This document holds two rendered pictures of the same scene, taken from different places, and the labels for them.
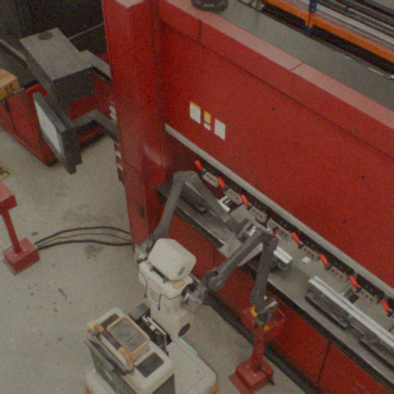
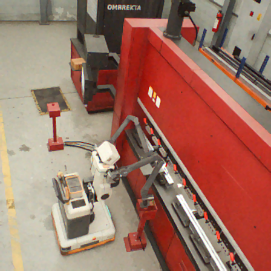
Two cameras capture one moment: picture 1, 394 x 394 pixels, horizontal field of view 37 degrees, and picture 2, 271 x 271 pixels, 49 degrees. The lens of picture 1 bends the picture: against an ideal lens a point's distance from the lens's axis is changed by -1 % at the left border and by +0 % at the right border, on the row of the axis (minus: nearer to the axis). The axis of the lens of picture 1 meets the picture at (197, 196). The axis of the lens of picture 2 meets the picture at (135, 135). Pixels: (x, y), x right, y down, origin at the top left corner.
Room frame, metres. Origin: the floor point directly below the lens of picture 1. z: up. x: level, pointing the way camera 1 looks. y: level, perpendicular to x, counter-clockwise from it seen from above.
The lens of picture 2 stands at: (-0.12, -0.64, 3.41)
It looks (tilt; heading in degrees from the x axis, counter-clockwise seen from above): 40 degrees down; 14
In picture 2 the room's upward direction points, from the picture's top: 11 degrees clockwise
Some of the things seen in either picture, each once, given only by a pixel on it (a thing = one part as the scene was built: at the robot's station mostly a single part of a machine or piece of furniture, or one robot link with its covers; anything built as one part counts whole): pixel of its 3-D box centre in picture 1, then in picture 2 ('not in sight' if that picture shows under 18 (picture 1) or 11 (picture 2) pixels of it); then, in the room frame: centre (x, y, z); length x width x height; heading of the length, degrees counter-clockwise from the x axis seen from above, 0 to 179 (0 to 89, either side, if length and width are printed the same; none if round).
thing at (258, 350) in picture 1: (258, 348); (141, 225); (1.92, -0.40, 0.39); 0.05 x 0.05 x 0.54; 35
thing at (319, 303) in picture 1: (327, 309); (179, 214); (1.90, -0.76, 0.89); 0.30 x 0.05 x 0.03; 42
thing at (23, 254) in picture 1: (9, 227); (54, 127); (2.94, 1.44, 0.41); 0.25 x 0.20 x 0.83; 132
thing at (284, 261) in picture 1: (265, 247); (163, 173); (2.34, -0.43, 0.92); 0.39 x 0.06 x 0.10; 42
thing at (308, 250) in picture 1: (312, 242); (182, 173); (2.10, -0.65, 1.26); 0.15 x 0.09 x 0.17; 42
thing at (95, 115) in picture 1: (98, 132); (108, 94); (3.15, 0.68, 1.17); 0.40 x 0.24 x 0.07; 42
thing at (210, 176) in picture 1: (214, 170); (152, 126); (2.69, -0.11, 1.26); 0.15 x 0.09 x 0.17; 42
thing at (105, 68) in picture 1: (89, 73); (111, 62); (3.15, 0.68, 1.66); 0.40 x 0.24 x 0.07; 42
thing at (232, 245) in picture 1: (243, 247); (150, 167); (2.28, -0.29, 1.00); 0.26 x 0.18 x 0.01; 132
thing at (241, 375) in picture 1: (251, 375); (135, 241); (1.90, -0.37, 0.06); 0.25 x 0.20 x 0.12; 125
